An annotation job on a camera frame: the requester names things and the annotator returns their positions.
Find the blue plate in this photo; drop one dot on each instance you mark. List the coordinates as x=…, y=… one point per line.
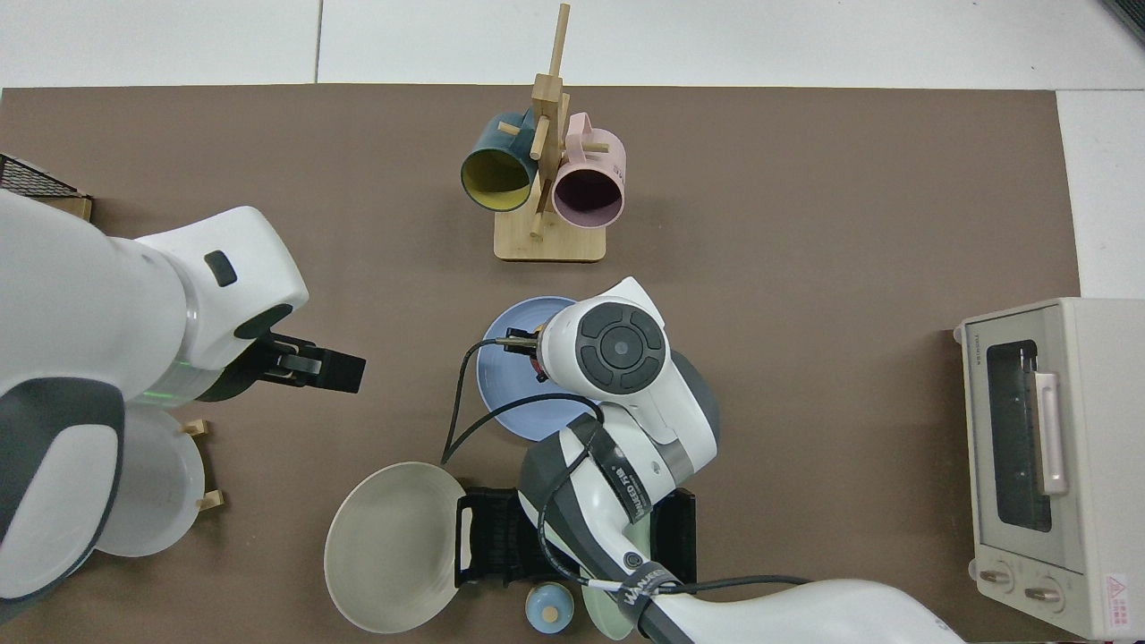
x=510, y=394

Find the wooden plate rack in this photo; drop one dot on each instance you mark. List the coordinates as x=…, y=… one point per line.
x=199, y=427

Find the beige plate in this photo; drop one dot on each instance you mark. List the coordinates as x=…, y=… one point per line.
x=394, y=546

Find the grey plate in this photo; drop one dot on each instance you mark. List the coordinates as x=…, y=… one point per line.
x=161, y=483

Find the black dish rack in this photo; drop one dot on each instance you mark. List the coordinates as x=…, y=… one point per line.
x=492, y=537

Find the pale green plate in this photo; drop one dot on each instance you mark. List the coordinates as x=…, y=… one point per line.
x=604, y=619

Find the dark blue cup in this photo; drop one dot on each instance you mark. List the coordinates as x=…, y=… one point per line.
x=496, y=179

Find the wooden cup stand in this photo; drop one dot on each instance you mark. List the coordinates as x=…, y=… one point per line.
x=550, y=241

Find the pink cup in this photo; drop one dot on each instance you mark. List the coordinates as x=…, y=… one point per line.
x=586, y=192

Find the small blue round thing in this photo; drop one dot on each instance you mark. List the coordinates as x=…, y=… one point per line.
x=547, y=608

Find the brown table cloth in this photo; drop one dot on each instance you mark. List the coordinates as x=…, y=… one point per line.
x=805, y=179

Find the pale toaster oven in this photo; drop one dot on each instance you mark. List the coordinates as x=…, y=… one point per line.
x=1087, y=537

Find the dark grey panel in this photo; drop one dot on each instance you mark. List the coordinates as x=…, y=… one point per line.
x=1129, y=16

